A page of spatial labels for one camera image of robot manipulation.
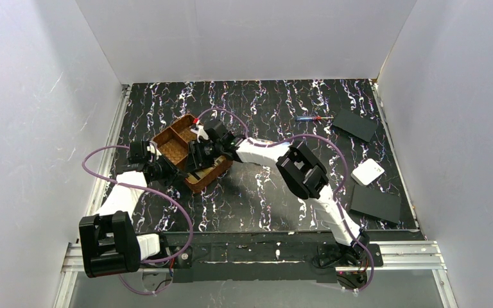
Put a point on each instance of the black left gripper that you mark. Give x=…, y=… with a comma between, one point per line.
x=179, y=171

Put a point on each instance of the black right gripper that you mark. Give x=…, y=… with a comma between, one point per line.
x=206, y=152

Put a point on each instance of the brown woven basket card holder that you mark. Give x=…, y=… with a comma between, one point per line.
x=172, y=143

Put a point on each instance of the yellow VIP card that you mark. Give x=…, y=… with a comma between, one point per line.
x=199, y=175

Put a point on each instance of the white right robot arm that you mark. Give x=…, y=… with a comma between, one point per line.
x=303, y=173

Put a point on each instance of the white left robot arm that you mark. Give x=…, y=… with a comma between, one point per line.
x=109, y=243

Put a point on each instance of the blue red screwdriver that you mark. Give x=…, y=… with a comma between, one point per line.
x=312, y=118

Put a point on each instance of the black flat box far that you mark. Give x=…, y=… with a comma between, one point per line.
x=355, y=125

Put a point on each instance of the black flat box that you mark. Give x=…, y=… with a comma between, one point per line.
x=355, y=125
x=376, y=204

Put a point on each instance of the white small box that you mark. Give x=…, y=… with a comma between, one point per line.
x=367, y=172

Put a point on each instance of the black flat box near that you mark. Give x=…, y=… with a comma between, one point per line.
x=376, y=204

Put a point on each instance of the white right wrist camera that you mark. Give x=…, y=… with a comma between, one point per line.
x=198, y=129

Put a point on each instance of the aluminium frame rail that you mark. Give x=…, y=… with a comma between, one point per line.
x=396, y=255

